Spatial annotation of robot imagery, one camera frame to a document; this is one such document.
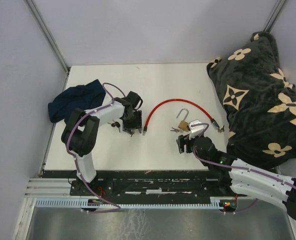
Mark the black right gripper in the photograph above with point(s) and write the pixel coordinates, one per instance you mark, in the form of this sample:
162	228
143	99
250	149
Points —
182	140

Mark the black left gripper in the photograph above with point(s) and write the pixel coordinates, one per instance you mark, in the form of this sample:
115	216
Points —
138	124

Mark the brass padlock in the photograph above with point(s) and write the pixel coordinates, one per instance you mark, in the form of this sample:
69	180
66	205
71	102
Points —
183	125

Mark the red cable lock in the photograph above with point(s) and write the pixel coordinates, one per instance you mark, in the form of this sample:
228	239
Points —
182	103

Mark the silver key bunch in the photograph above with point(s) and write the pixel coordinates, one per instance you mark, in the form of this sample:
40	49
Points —
221	130

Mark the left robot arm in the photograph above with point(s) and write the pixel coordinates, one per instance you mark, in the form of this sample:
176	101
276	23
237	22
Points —
80	133

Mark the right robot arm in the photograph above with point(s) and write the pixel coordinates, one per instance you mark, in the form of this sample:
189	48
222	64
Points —
241	177

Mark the black head keys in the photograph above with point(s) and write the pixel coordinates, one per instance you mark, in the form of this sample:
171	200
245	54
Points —
116	124

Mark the navy blue cloth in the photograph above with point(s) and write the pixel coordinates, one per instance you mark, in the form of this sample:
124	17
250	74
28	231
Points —
82	97

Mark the black floral blanket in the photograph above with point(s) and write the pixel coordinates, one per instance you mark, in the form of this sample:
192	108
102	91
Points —
259	102

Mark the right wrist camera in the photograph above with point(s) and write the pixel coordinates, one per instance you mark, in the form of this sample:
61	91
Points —
196	128

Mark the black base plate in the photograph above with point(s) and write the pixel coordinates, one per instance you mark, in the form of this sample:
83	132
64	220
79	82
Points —
109	183

